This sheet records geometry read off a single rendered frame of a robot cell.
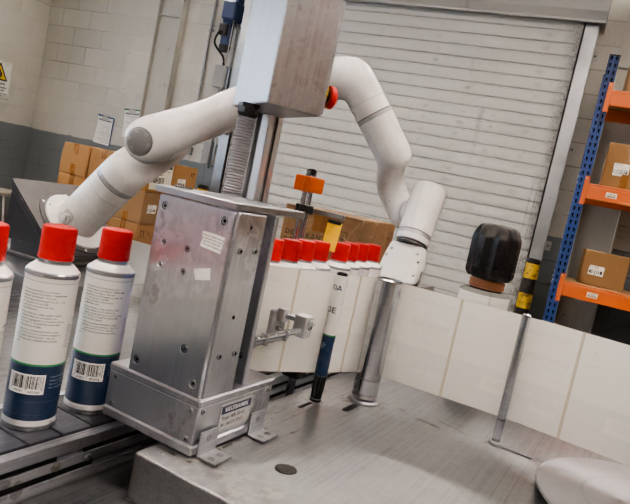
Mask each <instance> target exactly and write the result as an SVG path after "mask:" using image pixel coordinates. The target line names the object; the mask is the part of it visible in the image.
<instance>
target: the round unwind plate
mask: <svg viewBox="0 0 630 504"><path fill-rule="evenodd" d="M535 480H536V484H537V487H538V489H539V491H540V493H541V494H542V496H543V497H544V499H545V500H546V501H547V502H548V503H549V504H630V467H629V466H627V465H623V464H618V463H614V462H609V461H603V460H597V459H590V458H578V457H564V458H556V459H552V460H548V461H546V462H544V463H542V464H541V465H540V466H539V467H538V469H537V472H536V476H535Z"/></svg>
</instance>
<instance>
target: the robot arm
mask: <svg viewBox="0 0 630 504"><path fill-rule="evenodd" d="M330 85H331V86H335V87H336V88H337V90H338V93H339V98H338V100H344V101H345V102H346V103H347V104H348V106H349V108H350V110H351V112H352V114H353V116H354V118H355V120H356V122H357V124H358V126H359V128H360V130H361V132H362V134H363V136H364V138H365V140H366V142H367V144H368V145H369V147H370V149H371V151H372V153H373V155H374V157H375V159H376V162H377V166H378V170H377V180H376V183H377V191H378V195H379V197H380V200H381V202H382V205H383V207H384V209H385V211H386V213H387V215H388V217H389V218H390V220H391V222H392V223H393V224H394V226H395V227H396V228H398V231H395V232H394V236H395V237H396V238H397V240H396V241H392V242H391V243H390V245H389V247H388V248H387V250H386V252H385V254H384V256H383V258H382V260H381V262H380V266H381V268H382V269H381V272H380V276H384V277H389V278H394V279H397V280H400V281H402V283H405V284H409V285H412V286H416V287H419V285H420V283H421V279H422V276H423V272H424V268H425V263H426V257H427V251H426V250H427V249H428V247H429V244H430V241H431V238H432V235H433V232H434V229H435V226H436V224H437V221H438V218H439V215H440V212H441V209H442V207H443V204H444V201H445V198H446V195H447V192H446V190H445V189H444V188H443V187H442V186H440V185H439V184H437V183H434V182H431V181H426V180H420V181H417V182H415V184H414V186H413V189H412V192H411V195H410V196H409V193H408V191H407V188H406V185H405V179H404V172H405V168H406V166H407V164H408V163H409V162H410V160H411V157H412V152H411V148H410V146H409V143H408V141H407V139H406V137H405V135H404V133H403V131H402V129H401V127H400V125H399V122H398V120H397V118H396V116H395V114H394V112H393V110H392V108H391V106H390V104H389V102H388V100H387V98H386V96H385V94H384V92H383V90H382V88H381V86H380V83H379V82H378V80H377V78H376V76H375V74H374V72H373V70H372V69H371V67H370V66H369V65H368V64H367V63H366V62H365V61H363V60H362V59H359V58H356V57H349V56H342V57H335V58H334V62H333V67H332V72H331V77H330V82H329V86H330ZM236 87H237V85H236V86H234V87H232V88H229V89H227V90H225V91H222V92H220V93H218V94H215V95H213V96H211V97H208V98H206V99H203V100H200V101H197V102H194V103H191V104H188V105H184V106H180V107H177V108H173V109H169V110H166V111H162V112H158V113H154V114H150V115H146V116H143V117H141V118H138V119H137V120H135V121H133V122H132V123H131V124H130V125H129V126H128V128H127V129H126V132H125V135H124V145H125V146H124V147H122V148H121V149H119V150H117V151H116V152H114V153H113V154H112V155H110V156H109V157H108V158H107V159H106V160H105V161H104V162H103V163H102V164H101V165H100V166H99V167H98V168H97V169H96V170H95V171H94V172H93V173H92V174H91V175H90V176H89V177H88V178H87V179H86V180H85V181H84V182H83V183H82V184H81V185H80V186H79V187H78V188H77V189H76V190H75V191H74V192H73V193H72V194H71V195H70V196H65V195H54V196H51V197H50V198H49V199H48V200H47V202H46V204H45V211H46V215H47V217H48V219H49V221H50V223H57V224H64V225H69V226H73V227H75V228H77V229H78V236H77V242H76V245H77V246H79V247H82V248H87V249H95V248H98V247H99V245H100V240H101V234H102V228H103V226H104V225H105V224H106V223H107V222H108V221H109V220H110V219H111V218H112V217H113V216H114V215H115V214H116V213H117V212H118V211H119V210H120V209H121V208H122V207H123V206H124V205H125V204H126V203H127V202H128V201H129V200H130V199H131V198H132V197H133V196H135V195H136V194H137V193H138V192H139V191H140V190H141V189H142V188H143V187H144V186H145V185H147V184H148V183H149V182H151V181H153V180H154V179H156V178H157V177H159V176H160V175H162V174H163V173H165V172H166V171H168V170H169V169H170V168H172V167H173V166H174V165H176V164H177V163H178V162H179V161H180V160H182V159H183V158H184V156H185V155H186V154H187V153H188V151H189V149H190V147H191V146H193V145H196V144H198V143H201V142H204V141H207V140H210V139H212V138H215V137H218V136H221V135H223V134H226V133H228V132H231V131H234V130H235V127H236V126H235V125H236V122H237V119H238V118H237V116H238V112H237V110H238V107H235V106H234V105H233V102H234V97H235V92H236Z"/></svg>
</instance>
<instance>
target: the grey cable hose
mask: <svg viewBox="0 0 630 504"><path fill-rule="evenodd" d="M238 105H240V106H239V107H238V110H237V112H238V116H237V118H238V119H237V122H236V125H235V126H236V127H235V131H234V132H235V133H234V135H235V136H233V138H234V139H233V140H232V141H233V142H232V144H233V145H231V147H232V148H231V150H232V151H230V153H231V154H230V156H231V157H229V159H230V160H229V163H228V165H229V166H227V167H228V169H227V171H228V172H226V173H227V175H226V178H225V179H226V180H225V181H224V182H225V183H224V185H225V186H224V187H223V188H224V189H223V191H224V192H222V194H227V195H233V196H237V197H241V194H242V193H241V192H242V190H241V189H243V187H242V186H243V185H244V184H243V183H244V181H243V180H245V178H244V177H245V175H244V174H246V173H245V171H246V168H247V167H246V166H247V165H248V164H247V163H248V161H247V160H249V158H248V157H249V155H248V154H250V152H249V151H250V148H251V146H250V145H252V144H251V142H252V140H251V139H253V137H252V136H253V134H252V133H254V131H253V130H254V127H255V124H256V123H255V122H256V118H257V117H258V113H259V112H258V110H259V109H260V106H259V105H256V104H253V103H249V102H244V101H240V102H239V104H238Z"/></svg>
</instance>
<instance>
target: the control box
mask: <svg viewBox="0 0 630 504"><path fill-rule="evenodd" d="M345 5H346V2H344V0H253V4H252V9H251V14H250V20H249V25H248V30H247V35H246V40H245V45H244V51H243V56H242V61H241V66H240V71H239V76H238V82H237V87H236V92H235V97H234V102H233V105H234V106H235V107H239V106H240V105H238V104H239V102H240V101H244V102H249V103H253V104H256V105H259V106H260V109H259V110H258V112H259V113H260V114H270V115H273V116H276V118H302V117H319V115H322V114H323V110H324V106H325V102H326V100H327V96H328V92H329V82H330V77H331V72H332V67H333V62H334V58H335V53H336V48H337V43H338V38H339V34H340V29H341V24H342V19H343V14H344V9H345Z"/></svg>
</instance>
